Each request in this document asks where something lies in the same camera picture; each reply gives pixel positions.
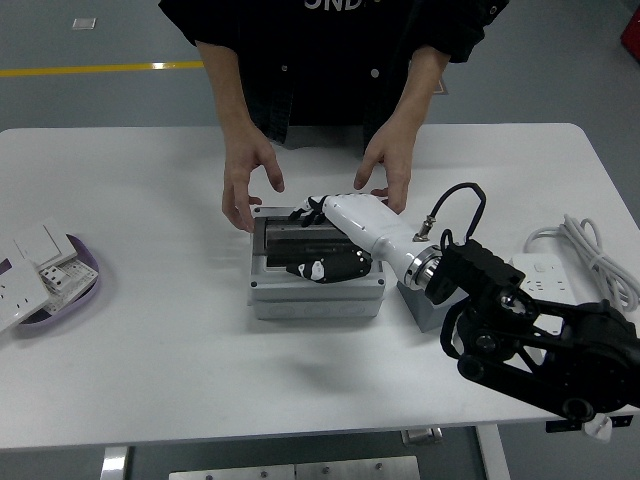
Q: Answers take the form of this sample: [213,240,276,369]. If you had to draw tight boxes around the purple tray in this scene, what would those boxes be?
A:
[9,233,102,327]

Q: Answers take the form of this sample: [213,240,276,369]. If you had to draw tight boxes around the person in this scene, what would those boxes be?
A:
[158,0,510,156]

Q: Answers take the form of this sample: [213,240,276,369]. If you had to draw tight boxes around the dark grey cube with hole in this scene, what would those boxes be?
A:
[397,279,471,334]

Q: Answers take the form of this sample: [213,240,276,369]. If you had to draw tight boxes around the yellow floor tape line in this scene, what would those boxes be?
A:
[0,60,205,79]

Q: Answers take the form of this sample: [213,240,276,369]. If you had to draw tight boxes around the white table leg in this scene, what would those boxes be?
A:
[99,446,132,480]
[474,425,511,480]

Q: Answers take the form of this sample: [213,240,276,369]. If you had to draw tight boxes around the black table control panel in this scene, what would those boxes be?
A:
[545,418,584,434]

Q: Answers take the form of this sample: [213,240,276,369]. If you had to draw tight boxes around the red object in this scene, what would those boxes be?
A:
[619,9,640,56]

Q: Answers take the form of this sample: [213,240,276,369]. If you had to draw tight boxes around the metal table bracket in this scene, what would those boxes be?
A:
[402,427,444,445]

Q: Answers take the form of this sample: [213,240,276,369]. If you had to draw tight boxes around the white printed panel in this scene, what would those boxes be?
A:
[47,259,99,316]

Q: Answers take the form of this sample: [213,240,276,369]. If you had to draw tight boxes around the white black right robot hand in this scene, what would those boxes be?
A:
[285,192,432,285]

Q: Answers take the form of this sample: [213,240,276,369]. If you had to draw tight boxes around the metal base plate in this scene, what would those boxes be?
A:
[168,455,421,480]

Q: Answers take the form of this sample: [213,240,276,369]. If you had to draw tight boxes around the white socket panel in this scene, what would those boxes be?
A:
[0,257,51,334]

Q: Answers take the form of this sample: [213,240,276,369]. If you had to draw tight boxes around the white circuit breaker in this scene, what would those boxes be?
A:
[37,264,71,294]

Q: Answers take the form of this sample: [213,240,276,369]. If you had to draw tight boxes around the person's right hand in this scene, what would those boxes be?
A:
[221,124,286,234]

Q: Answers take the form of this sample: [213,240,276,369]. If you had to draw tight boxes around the white wall switch plate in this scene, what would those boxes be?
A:
[13,224,80,271]

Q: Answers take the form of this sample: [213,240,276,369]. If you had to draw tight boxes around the person's left hand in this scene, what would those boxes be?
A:
[353,122,419,215]

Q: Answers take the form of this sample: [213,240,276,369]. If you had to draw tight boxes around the white power cord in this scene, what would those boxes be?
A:
[522,214,640,314]

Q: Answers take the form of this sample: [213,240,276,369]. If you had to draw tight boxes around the grey electrical enclosure box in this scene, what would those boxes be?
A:
[248,204,387,321]

